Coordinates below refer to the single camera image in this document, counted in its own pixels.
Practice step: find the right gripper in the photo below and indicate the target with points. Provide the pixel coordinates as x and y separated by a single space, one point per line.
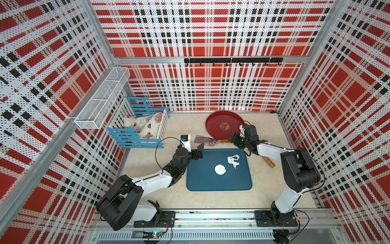
235 135

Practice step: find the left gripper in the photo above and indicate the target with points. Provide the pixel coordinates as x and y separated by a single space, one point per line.
195 155

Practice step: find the knife with wooden handle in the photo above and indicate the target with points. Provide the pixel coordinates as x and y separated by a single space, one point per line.
208 141

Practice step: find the white dough lump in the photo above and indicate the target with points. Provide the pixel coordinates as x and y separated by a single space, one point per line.
233 160

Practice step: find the teal plastic tray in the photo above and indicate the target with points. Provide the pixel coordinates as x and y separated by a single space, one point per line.
201 175

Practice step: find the round white dough wrapper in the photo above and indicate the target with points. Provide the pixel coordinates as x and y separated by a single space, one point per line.
220 169

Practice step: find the wooden rolling pin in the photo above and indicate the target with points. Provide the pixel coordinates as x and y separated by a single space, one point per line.
268 161

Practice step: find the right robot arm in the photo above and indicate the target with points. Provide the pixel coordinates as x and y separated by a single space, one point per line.
299 170

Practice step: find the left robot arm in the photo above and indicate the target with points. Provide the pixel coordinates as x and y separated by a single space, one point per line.
122 202

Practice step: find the red round plate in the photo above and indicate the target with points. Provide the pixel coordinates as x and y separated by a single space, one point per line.
222 124

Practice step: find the doll in patterned cloth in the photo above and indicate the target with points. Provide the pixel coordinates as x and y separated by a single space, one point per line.
146 127

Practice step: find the blue white toy crib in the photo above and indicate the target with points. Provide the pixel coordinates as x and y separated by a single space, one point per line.
127 137

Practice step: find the small green circuit board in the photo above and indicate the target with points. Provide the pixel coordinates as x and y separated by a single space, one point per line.
153 235

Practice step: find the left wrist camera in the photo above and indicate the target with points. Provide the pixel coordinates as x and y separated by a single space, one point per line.
186 141

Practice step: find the black hook rail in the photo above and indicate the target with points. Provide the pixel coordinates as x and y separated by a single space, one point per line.
233 60

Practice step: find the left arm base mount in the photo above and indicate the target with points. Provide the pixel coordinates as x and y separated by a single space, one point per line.
161 219

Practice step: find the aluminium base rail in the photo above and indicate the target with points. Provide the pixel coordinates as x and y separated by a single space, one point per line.
232 226

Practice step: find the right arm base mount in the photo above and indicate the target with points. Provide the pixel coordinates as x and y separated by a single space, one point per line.
272 218

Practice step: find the white wire mesh basket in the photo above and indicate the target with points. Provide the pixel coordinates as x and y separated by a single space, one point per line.
95 112

